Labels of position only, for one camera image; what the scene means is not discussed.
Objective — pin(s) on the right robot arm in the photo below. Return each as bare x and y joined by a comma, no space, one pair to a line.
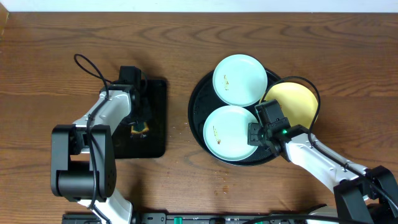
361,194

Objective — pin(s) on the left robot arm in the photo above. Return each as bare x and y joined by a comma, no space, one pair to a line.
83,164

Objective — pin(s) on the yellow green sponge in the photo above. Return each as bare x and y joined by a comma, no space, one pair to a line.
139,128

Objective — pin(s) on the black rectangular tray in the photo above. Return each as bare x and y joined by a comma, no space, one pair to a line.
150,144

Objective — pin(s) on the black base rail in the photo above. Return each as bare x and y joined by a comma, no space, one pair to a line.
161,218

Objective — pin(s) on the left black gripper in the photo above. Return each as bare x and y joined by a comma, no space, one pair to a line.
138,123

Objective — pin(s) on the light blue plate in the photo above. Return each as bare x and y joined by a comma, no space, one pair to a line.
225,133
240,80

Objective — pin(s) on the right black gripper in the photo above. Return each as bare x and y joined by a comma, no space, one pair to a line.
253,138

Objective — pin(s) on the yellow plate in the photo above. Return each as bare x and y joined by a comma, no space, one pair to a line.
297,102

